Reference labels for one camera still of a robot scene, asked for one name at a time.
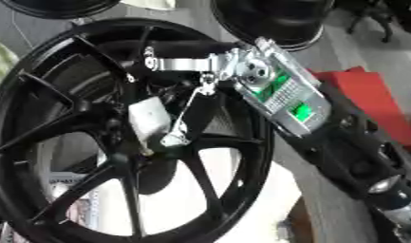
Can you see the red box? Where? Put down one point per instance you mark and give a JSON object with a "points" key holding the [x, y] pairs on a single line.
{"points": [[371, 91]]}

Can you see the silver and black right robot arm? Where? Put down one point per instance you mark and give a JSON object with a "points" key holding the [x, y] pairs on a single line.
{"points": [[294, 101]]}

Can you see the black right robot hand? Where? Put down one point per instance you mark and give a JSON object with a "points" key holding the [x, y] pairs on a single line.
{"points": [[186, 50]]}

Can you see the black round wheel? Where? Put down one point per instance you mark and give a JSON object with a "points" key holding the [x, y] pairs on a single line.
{"points": [[275, 19], [59, 8]]}

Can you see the black chair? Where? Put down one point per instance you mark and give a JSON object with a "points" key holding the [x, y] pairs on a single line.
{"points": [[386, 30]]}

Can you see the black spoked wheel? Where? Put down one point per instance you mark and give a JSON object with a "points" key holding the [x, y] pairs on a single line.
{"points": [[75, 107]]}

